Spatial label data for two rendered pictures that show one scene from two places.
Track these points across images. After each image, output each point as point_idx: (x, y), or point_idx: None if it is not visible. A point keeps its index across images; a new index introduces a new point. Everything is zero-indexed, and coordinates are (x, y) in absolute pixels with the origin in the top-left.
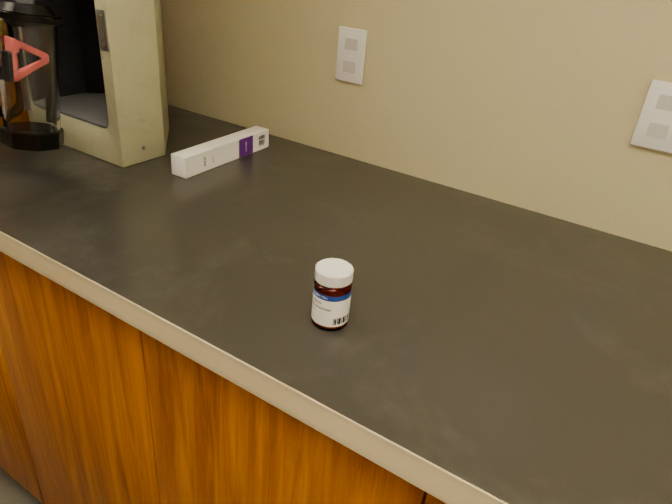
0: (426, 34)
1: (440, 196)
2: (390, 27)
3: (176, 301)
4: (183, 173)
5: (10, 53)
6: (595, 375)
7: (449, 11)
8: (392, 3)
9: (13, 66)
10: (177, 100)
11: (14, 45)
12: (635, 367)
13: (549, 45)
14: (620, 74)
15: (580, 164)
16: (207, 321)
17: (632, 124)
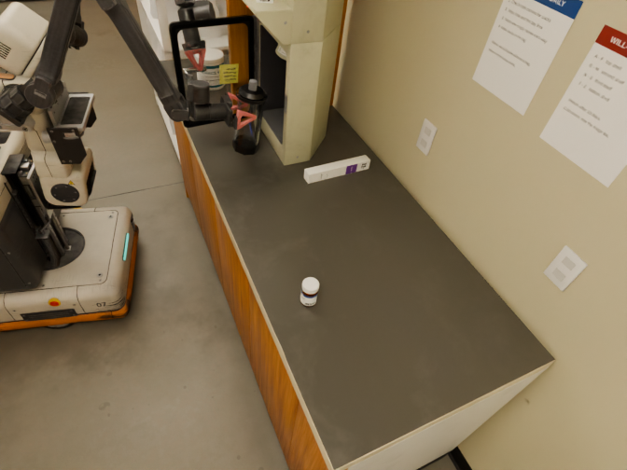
0: (465, 147)
1: (435, 243)
2: (449, 133)
3: (257, 263)
4: (307, 180)
5: (237, 118)
6: (397, 383)
7: (479, 142)
8: (452, 120)
9: (237, 123)
10: (344, 110)
11: (239, 115)
12: (422, 390)
13: (522, 192)
14: (551, 231)
15: (517, 267)
16: (261, 279)
17: (549, 262)
